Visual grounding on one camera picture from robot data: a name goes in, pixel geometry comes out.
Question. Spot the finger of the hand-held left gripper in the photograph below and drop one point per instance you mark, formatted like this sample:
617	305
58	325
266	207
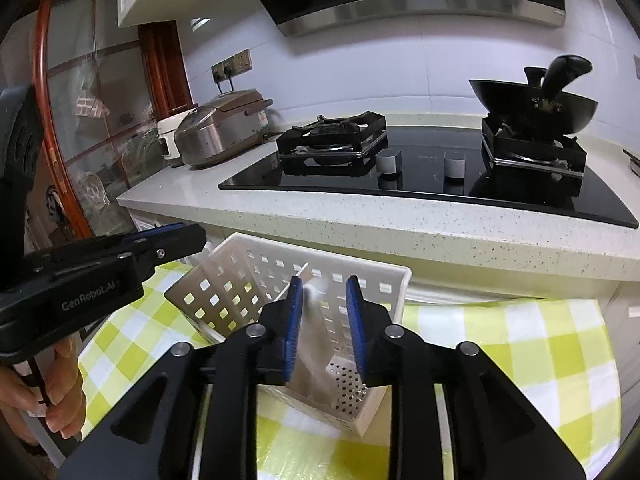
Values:
157	232
175	250

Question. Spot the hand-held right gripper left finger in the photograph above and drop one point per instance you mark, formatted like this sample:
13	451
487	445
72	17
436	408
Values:
295	330

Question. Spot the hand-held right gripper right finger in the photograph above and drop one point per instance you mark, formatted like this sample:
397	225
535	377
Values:
356	330

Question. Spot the white ceramic spoon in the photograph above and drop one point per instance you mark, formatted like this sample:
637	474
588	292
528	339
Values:
312	340

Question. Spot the white perforated utensil basket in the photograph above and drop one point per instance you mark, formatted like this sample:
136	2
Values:
235	280

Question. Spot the person's left hand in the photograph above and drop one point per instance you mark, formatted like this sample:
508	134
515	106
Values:
65	385

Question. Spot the white lower cabinet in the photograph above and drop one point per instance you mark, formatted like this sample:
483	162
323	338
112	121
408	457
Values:
165	230

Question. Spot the small white appliance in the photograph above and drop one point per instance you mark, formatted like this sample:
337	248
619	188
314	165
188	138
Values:
167	142

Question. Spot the wooden framed glass door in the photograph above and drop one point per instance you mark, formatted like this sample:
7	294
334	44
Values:
105	125

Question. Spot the silver rice cooker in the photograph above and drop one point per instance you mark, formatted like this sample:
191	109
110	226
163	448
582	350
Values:
220	127

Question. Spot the black glass gas cooktop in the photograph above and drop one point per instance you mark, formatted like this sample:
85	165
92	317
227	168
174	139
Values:
425	195

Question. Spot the yellow checkered tablecloth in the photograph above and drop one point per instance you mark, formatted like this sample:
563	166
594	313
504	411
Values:
525	335

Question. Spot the grey stove knob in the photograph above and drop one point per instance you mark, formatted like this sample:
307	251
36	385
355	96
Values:
454	166
389	161

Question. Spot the black burner grate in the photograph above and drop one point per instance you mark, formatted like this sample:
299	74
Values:
330	140
535	152

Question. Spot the black wok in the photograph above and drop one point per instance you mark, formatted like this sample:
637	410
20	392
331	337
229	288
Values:
530	102

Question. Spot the wall power socket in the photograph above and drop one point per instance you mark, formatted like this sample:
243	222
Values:
231	66

